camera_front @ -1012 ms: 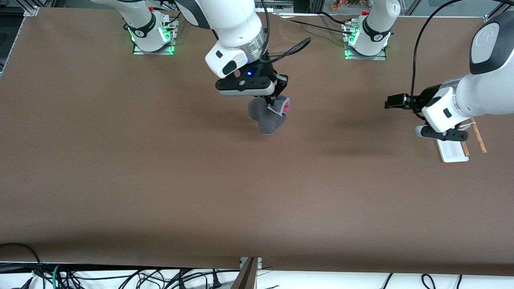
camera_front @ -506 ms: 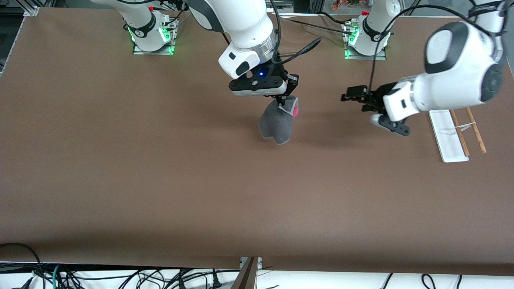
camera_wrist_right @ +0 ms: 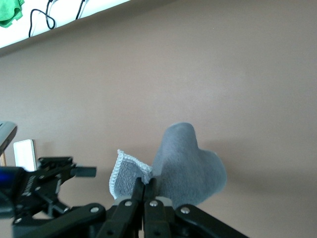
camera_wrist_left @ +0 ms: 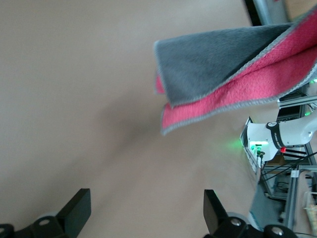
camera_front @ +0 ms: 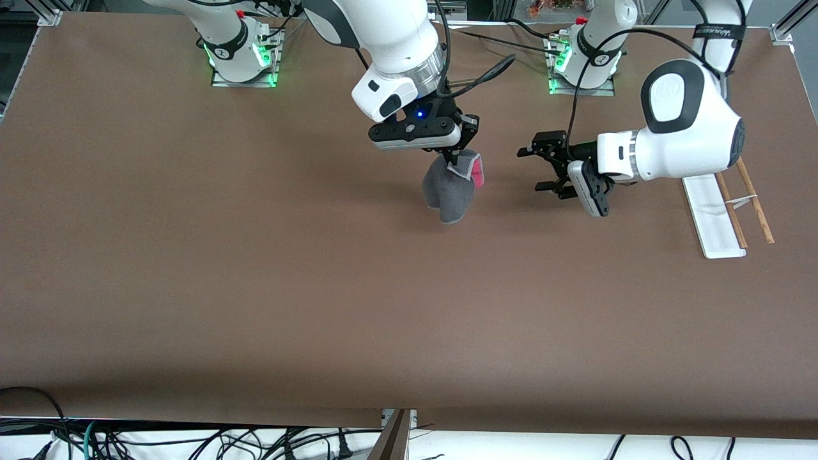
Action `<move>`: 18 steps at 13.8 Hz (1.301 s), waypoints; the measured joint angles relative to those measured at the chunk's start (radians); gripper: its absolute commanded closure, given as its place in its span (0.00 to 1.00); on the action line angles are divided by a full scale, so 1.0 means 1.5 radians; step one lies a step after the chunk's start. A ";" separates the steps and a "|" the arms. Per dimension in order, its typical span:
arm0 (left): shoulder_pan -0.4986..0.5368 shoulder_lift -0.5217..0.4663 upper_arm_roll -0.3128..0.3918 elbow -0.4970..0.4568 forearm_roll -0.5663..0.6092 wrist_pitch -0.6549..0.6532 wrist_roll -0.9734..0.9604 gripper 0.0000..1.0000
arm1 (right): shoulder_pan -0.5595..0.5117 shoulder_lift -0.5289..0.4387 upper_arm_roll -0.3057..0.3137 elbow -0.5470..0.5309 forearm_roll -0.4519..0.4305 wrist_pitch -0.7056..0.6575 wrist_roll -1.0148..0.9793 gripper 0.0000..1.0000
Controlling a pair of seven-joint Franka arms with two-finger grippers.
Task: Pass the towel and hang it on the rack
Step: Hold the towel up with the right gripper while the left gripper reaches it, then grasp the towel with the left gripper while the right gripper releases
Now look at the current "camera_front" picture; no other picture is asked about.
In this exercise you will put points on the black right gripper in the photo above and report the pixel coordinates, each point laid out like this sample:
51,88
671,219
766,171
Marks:
449,110

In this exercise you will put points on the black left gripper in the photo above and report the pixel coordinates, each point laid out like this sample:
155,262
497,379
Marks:
579,152

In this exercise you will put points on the grey towel with pink side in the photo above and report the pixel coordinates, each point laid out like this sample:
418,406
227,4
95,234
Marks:
450,191

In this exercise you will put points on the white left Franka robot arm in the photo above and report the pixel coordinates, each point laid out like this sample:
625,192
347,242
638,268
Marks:
684,128

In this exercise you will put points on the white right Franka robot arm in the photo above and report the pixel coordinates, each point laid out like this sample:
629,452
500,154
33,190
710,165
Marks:
390,38

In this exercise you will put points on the white rectangular tray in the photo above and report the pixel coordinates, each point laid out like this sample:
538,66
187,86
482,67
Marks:
722,223

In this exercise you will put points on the aluminium corner bracket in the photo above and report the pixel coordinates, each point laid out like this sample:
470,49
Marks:
781,34
51,17

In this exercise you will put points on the metal frame post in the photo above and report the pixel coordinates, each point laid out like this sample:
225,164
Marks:
391,441

